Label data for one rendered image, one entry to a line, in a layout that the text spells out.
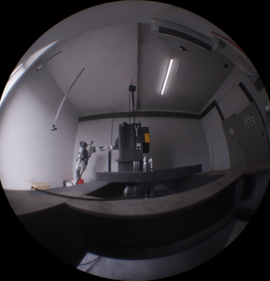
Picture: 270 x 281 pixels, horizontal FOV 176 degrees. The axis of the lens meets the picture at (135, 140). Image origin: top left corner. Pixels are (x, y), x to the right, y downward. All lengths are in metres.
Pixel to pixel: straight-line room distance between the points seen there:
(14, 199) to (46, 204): 0.09
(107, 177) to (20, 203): 0.59
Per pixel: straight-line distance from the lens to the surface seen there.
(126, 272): 0.83
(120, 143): 1.60
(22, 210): 0.23
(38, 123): 2.52
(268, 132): 2.79
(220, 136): 3.64
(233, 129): 3.09
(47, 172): 2.67
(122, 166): 1.41
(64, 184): 2.53
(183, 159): 3.14
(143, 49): 2.19
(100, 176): 0.70
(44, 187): 2.24
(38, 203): 0.26
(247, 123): 2.92
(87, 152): 2.08
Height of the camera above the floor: 0.76
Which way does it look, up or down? 18 degrees up
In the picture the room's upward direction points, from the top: 2 degrees counter-clockwise
